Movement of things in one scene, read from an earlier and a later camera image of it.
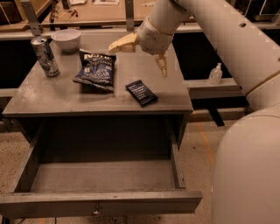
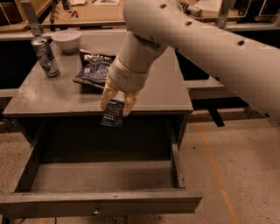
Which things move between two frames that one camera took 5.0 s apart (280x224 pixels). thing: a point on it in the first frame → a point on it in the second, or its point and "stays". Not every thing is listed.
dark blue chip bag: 96,69 stays
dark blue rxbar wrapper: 141,94 → 113,114
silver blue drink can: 45,56 stays
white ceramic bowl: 68,39 stays
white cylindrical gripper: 152,38 → 127,77
